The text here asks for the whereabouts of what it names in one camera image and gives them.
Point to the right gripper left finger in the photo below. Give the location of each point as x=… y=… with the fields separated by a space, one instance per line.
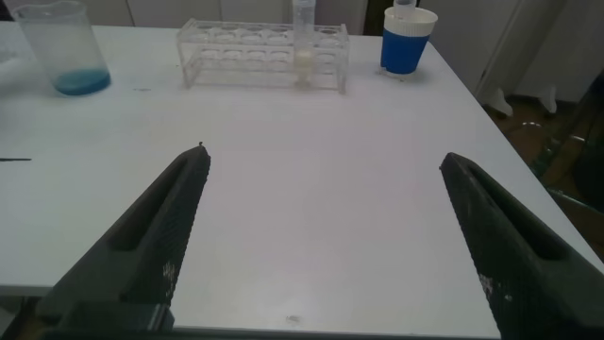
x=141 y=245

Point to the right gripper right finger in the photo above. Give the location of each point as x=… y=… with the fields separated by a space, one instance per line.
x=528 y=274

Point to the clear glass beaker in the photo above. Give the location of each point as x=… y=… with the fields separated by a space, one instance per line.
x=80 y=81

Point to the clear plastic test tube rack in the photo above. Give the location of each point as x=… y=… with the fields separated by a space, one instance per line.
x=245 y=61

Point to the test tube with yellow pigment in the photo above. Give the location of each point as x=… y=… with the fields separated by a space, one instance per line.
x=303 y=59

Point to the black tape strip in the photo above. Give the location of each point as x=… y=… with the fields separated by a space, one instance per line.
x=14 y=159

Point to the white screen foot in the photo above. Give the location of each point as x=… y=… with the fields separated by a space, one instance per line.
x=501 y=104
x=547 y=99

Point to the white folding screen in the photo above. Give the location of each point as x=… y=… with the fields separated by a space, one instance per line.
x=189 y=9
x=519 y=38

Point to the blue white paper cup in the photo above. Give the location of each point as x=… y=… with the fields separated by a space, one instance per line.
x=403 y=52

